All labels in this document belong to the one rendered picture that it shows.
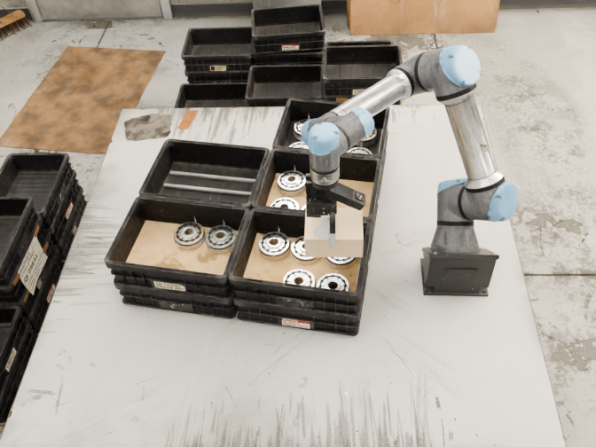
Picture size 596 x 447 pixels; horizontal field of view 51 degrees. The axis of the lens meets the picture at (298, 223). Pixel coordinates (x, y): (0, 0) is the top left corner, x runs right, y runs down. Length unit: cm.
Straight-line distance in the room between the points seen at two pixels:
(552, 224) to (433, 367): 161
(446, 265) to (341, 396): 52
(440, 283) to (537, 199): 153
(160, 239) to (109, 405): 56
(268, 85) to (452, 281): 184
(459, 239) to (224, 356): 82
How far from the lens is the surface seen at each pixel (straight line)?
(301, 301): 191
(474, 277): 208
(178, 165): 243
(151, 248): 216
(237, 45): 391
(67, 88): 455
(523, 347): 209
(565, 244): 336
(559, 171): 373
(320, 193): 165
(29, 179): 331
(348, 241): 172
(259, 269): 203
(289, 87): 352
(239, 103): 363
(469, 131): 187
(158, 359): 206
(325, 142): 150
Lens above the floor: 242
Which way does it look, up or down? 48 degrees down
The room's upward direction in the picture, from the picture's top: 4 degrees counter-clockwise
